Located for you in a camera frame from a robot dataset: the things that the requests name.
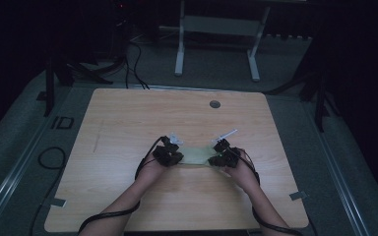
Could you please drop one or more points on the grey floor rail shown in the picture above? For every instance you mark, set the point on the grey floor rail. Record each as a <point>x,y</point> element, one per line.
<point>11,178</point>
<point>338,178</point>

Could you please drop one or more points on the person's left hand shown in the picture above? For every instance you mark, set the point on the person's left hand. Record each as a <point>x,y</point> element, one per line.
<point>151,172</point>

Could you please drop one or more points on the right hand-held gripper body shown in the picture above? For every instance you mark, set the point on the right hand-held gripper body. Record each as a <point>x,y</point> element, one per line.
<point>228,155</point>

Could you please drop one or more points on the person's right hand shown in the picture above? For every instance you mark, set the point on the person's right hand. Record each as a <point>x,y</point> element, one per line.
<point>241,175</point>

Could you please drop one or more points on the grey tape piece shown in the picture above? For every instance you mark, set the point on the grey tape piece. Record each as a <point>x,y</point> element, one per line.
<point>298,195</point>
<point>58,202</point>

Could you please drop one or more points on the black tripod stand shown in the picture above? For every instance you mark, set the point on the black tripod stand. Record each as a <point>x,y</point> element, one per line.
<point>50,85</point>
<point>320,98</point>

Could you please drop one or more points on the grey round table grommet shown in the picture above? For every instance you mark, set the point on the grey round table grommet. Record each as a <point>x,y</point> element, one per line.
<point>215,104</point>

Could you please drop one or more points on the white metal stand frame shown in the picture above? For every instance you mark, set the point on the white metal stand frame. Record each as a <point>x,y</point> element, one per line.
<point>216,25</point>

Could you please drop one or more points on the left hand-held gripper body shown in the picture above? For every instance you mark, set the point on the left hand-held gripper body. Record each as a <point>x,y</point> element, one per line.
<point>167,154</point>

